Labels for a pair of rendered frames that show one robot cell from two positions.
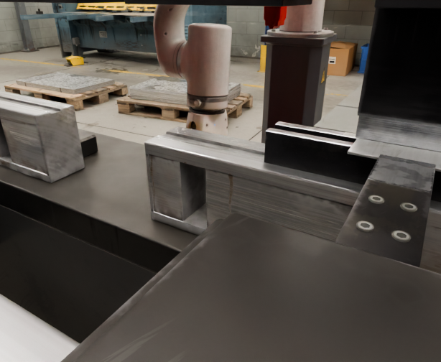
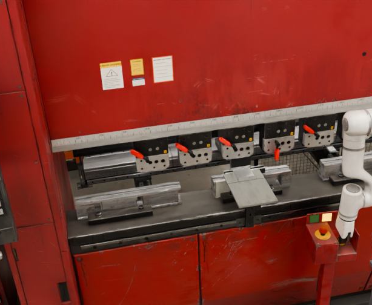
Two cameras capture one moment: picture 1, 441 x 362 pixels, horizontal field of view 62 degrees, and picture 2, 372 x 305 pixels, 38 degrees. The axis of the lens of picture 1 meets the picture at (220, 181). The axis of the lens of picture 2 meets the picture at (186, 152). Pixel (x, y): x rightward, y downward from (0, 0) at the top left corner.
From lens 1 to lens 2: 2.81 m
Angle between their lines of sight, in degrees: 110
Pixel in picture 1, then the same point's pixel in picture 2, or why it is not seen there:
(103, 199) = (301, 178)
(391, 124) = (245, 166)
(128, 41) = not seen: outside the picture
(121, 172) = (314, 184)
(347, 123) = (255, 172)
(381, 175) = not seen: hidden behind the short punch
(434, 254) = not seen: hidden behind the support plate
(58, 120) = (322, 164)
